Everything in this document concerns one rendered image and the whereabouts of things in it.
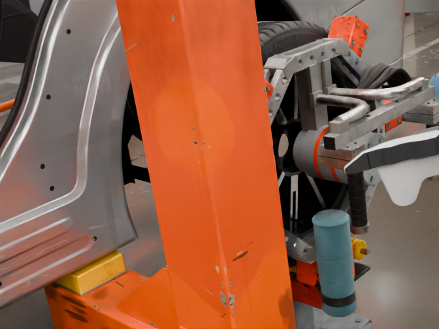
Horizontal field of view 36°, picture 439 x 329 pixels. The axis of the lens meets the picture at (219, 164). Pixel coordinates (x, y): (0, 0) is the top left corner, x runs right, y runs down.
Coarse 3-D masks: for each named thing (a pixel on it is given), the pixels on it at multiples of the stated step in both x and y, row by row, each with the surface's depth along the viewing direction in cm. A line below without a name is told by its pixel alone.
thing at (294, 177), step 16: (336, 80) 190; (288, 96) 180; (288, 112) 181; (336, 112) 196; (272, 128) 179; (288, 128) 185; (288, 160) 187; (288, 176) 182; (304, 176) 188; (288, 192) 184; (304, 192) 204; (320, 192) 200; (336, 192) 197; (288, 208) 185; (304, 208) 199; (320, 208) 195; (288, 224) 185; (304, 224) 192
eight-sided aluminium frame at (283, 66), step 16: (304, 48) 169; (320, 48) 167; (336, 48) 171; (272, 64) 161; (288, 64) 159; (304, 64) 164; (336, 64) 180; (352, 64) 177; (272, 80) 159; (288, 80) 160; (352, 80) 186; (272, 96) 157; (272, 112) 158; (368, 112) 193; (384, 128) 192; (368, 192) 191; (288, 240) 168; (304, 240) 181; (288, 256) 178; (304, 256) 174
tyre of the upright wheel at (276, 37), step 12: (264, 24) 174; (276, 24) 171; (288, 24) 171; (300, 24) 174; (312, 24) 178; (264, 36) 166; (276, 36) 168; (288, 36) 171; (300, 36) 174; (312, 36) 177; (324, 36) 181; (264, 48) 165; (276, 48) 168; (288, 48) 171; (264, 60) 166; (348, 84) 192
